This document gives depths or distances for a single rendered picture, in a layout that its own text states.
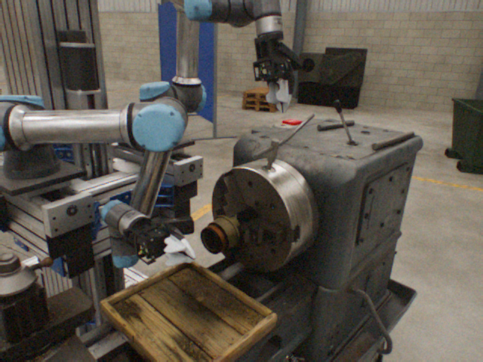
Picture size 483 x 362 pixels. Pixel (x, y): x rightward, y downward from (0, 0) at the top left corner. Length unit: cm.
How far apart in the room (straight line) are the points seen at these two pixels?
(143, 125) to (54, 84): 58
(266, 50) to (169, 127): 35
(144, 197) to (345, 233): 61
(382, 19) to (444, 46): 169
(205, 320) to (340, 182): 51
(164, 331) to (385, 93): 1043
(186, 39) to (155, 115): 63
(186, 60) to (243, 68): 1085
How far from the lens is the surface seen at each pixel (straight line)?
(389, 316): 166
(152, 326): 99
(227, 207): 97
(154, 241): 90
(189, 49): 147
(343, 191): 101
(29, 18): 138
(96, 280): 164
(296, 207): 94
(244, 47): 1229
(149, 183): 112
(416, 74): 1095
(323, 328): 126
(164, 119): 89
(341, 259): 111
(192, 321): 99
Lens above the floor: 156
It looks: 21 degrees down
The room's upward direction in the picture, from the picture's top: 2 degrees clockwise
